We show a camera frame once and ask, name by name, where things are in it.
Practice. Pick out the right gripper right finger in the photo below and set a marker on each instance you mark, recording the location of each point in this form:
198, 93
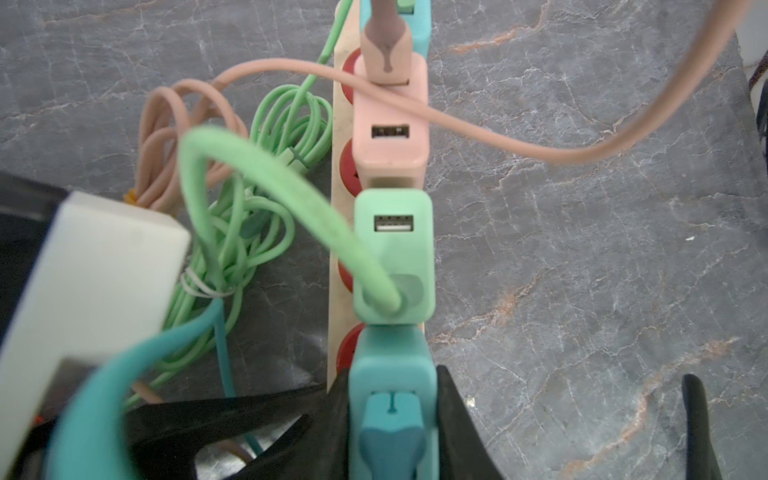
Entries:
462, 454

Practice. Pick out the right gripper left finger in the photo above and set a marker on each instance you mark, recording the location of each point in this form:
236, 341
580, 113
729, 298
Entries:
310, 423

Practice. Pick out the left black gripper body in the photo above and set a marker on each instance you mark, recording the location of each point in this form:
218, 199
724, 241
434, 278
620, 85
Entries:
28, 208

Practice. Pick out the teal charger end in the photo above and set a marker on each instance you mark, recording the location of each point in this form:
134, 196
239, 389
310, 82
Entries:
418, 15
393, 431

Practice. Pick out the beige power strip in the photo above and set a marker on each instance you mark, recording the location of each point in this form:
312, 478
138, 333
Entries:
343, 326

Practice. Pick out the light green charger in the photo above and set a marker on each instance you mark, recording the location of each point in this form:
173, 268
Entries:
397, 225

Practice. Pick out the pink charger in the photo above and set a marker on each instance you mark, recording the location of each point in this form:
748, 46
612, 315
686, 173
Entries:
390, 147

